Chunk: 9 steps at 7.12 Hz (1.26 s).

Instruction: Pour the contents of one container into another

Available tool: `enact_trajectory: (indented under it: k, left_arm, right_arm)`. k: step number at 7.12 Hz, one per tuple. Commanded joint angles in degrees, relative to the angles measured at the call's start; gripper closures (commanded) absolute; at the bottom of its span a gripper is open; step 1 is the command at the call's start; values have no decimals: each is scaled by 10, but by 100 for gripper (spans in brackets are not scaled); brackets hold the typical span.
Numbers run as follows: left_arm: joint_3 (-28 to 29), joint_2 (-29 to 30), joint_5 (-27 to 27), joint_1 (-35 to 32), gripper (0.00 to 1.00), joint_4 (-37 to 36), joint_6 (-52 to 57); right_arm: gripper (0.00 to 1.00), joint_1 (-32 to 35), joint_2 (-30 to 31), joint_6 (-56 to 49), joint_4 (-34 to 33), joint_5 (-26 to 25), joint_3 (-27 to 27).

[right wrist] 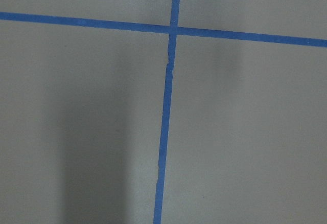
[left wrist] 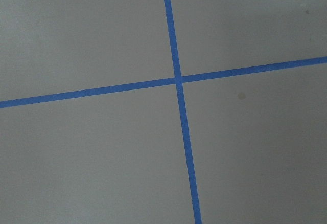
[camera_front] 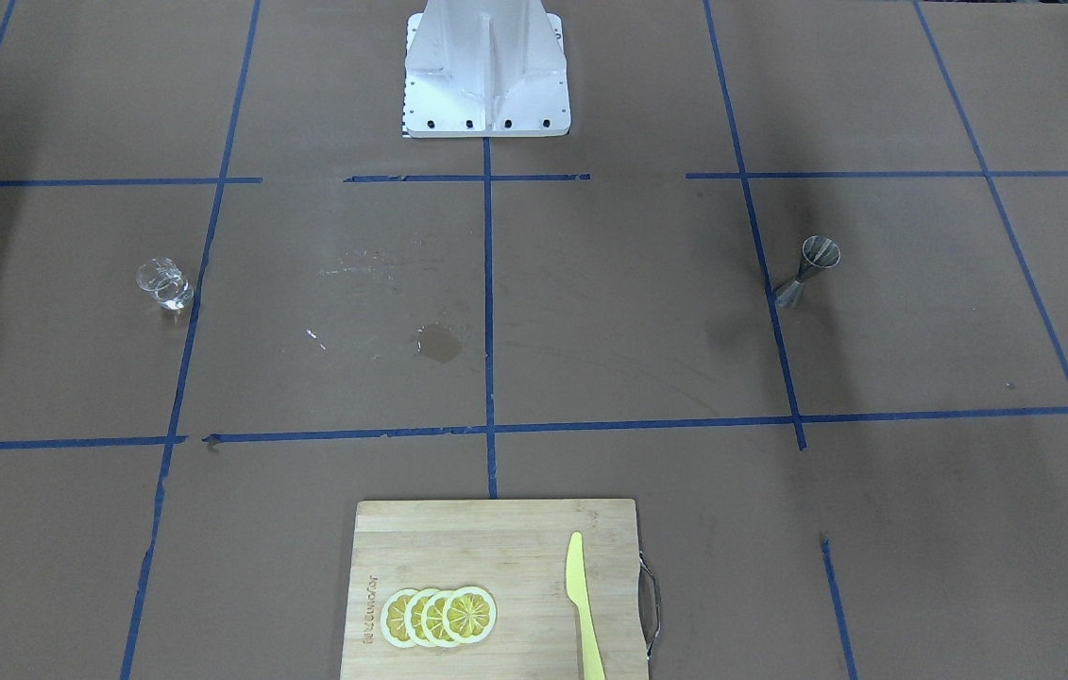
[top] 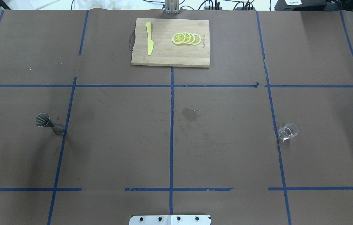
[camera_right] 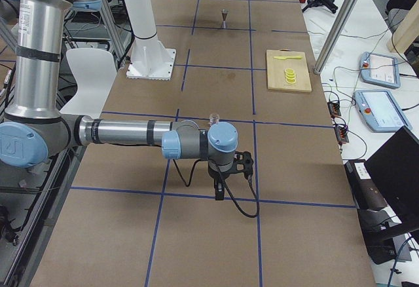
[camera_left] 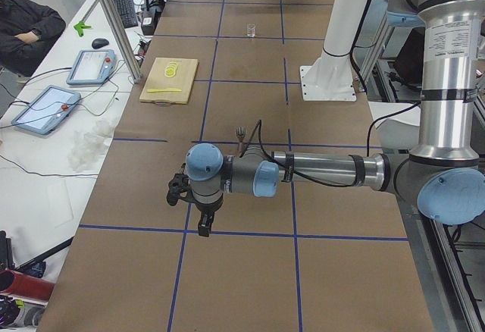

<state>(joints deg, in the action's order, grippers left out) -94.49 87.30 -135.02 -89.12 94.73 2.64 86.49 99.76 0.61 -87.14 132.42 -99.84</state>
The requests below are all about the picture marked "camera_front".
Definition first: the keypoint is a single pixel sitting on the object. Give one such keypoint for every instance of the steel double jigger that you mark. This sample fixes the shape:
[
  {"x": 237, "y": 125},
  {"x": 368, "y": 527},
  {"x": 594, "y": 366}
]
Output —
[{"x": 817, "y": 254}]

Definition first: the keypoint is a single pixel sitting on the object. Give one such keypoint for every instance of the clear glass shaker cup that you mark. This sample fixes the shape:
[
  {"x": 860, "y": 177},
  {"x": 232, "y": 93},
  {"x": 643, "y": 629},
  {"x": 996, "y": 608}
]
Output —
[{"x": 163, "y": 280}]

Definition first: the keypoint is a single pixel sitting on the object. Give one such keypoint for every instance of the bamboo cutting board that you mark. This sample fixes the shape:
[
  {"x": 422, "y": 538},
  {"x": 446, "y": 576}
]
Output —
[{"x": 516, "y": 550}]

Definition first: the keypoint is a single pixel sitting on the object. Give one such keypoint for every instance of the yellow plastic knife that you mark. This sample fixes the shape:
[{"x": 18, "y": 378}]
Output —
[{"x": 578, "y": 594}]

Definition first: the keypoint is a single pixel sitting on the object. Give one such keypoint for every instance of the lemon slice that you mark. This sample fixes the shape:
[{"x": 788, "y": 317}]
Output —
[
  {"x": 432, "y": 620},
  {"x": 394, "y": 619},
  {"x": 470, "y": 614},
  {"x": 413, "y": 617}
]

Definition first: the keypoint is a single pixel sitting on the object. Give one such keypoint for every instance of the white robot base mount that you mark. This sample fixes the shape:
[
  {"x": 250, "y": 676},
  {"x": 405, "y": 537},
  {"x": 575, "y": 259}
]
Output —
[{"x": 476, "y": 69}]

